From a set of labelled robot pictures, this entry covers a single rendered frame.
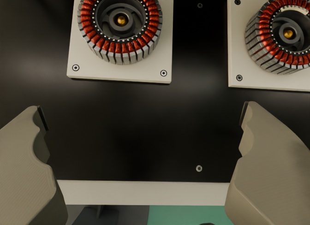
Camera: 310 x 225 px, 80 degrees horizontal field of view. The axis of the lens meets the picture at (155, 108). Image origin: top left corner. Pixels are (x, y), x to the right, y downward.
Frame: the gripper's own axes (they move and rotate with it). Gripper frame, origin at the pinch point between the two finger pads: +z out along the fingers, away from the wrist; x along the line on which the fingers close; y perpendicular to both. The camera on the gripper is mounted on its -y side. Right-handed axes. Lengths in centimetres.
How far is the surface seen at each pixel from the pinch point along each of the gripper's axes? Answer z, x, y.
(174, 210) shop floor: 45, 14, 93
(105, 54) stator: 13.7, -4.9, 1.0
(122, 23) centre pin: 17.3, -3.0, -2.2
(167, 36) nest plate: 19.3, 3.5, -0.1
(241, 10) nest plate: 22.5, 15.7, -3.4
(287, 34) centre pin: 17.1, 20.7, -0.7
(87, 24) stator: 15.7, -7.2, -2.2
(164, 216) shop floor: 43, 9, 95
